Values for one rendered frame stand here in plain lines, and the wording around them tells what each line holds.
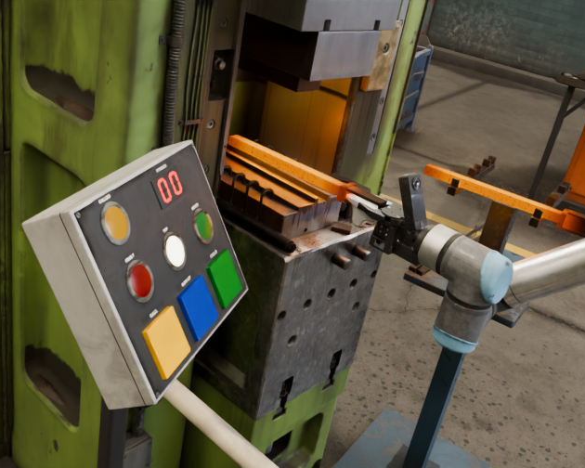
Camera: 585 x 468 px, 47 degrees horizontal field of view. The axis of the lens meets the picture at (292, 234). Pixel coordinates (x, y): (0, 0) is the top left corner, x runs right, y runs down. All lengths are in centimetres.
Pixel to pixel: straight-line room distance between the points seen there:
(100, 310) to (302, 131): 106
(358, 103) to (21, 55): 79
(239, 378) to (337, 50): 81
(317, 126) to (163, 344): 99
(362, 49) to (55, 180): 74
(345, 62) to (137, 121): 44
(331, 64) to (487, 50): 778
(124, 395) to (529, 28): 831
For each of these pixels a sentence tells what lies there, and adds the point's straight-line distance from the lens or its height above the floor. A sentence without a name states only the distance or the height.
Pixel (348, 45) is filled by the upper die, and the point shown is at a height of 134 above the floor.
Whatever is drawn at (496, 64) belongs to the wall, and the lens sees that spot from 908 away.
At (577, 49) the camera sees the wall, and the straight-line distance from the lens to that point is 887.
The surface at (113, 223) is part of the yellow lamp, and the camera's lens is 90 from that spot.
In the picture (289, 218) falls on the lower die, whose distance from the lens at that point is 145.
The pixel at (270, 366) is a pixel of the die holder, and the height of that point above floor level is 63.
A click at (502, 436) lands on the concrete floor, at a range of 264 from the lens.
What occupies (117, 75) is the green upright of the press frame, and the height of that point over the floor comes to 125.
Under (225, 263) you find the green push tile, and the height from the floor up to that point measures 103.
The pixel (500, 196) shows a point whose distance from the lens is 171.
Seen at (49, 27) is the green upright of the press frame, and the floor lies 125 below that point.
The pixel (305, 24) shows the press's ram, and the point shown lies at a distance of 128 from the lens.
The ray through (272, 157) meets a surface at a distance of 158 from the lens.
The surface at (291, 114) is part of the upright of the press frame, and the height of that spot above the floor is 106.
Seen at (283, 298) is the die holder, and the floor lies 81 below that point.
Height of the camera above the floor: 158
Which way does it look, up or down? 26 degrees down
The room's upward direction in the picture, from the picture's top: 11 degrees clockwise
